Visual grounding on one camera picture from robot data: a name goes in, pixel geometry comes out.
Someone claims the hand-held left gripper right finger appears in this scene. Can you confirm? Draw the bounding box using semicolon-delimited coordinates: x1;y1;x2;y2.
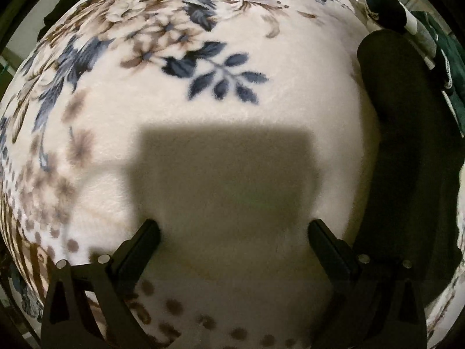
308;219;428;349

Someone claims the dark green white-striped garment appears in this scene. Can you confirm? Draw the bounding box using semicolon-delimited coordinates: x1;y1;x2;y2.
407;9;465;137

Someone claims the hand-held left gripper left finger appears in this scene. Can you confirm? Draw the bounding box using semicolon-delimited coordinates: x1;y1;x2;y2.
41;219;162;349

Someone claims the dark folded cloth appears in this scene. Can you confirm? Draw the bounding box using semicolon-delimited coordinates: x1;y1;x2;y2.
357;0;408;33

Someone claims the floral plush blanket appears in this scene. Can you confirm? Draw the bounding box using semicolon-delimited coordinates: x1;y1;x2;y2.
0;0;465;349

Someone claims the dark hanging cloth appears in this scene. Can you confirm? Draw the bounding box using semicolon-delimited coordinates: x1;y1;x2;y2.
43;0;90;34

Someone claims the black garment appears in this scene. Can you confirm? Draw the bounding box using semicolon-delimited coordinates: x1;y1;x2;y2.
357;29;465;308

